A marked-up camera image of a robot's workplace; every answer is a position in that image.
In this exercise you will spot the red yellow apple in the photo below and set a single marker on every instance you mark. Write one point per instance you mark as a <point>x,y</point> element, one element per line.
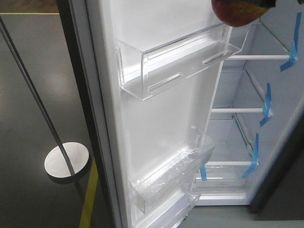
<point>237,13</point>

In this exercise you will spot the clear door bin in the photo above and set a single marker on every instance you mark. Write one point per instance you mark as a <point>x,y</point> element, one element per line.
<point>159,184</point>
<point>146,73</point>

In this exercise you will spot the clear lower door bin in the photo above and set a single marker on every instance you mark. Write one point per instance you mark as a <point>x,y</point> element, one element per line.
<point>159,184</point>

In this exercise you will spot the clear upper door bin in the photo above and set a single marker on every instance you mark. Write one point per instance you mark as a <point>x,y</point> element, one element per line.
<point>146,73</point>

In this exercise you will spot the dark grey refrigerator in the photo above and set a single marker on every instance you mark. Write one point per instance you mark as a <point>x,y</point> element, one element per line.
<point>251,105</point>

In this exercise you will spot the silver pole stand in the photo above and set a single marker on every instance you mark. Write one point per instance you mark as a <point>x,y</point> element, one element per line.
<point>67,162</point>

